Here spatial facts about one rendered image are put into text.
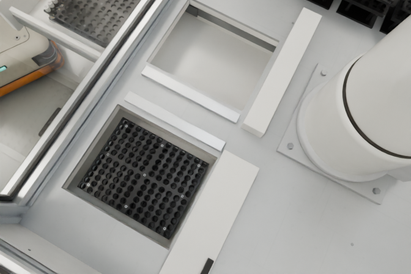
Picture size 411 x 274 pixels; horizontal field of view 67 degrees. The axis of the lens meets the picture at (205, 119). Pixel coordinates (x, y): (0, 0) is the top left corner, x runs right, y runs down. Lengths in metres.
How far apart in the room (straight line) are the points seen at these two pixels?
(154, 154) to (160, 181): 0.06
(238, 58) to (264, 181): 0.36
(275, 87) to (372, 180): 0.27
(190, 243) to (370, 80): 0.41
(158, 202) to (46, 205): 0.21
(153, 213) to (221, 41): 0.48
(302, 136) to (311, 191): 0.11
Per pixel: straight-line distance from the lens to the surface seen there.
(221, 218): 0.62
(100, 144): 0.79
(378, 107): 0.47
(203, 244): 0.62
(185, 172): 0.68
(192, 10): 0.89
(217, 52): 0.86
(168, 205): 0.68
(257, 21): 0.79
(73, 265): 0.62
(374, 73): 0.48
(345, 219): 0.70
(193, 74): 0.83
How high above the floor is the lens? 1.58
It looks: 73 degrees down
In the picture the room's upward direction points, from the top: 10 degrees clockwise
